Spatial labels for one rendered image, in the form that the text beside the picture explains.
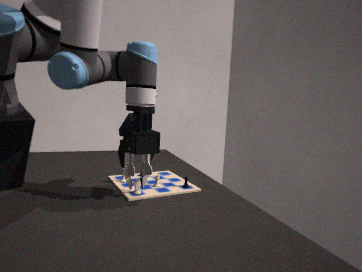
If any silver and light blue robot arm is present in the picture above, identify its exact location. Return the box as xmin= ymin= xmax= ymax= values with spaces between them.
xmin=0 ymin=0 xmax=158 ymax=117

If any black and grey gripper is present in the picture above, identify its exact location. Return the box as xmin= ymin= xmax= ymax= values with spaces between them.
xmin=118 ymin=105 xmax=160 ymax=190

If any blue and cream chessboard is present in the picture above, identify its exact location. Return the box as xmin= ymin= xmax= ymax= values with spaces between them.
xmin=108 ymin=171 xmax=201 ymax=201

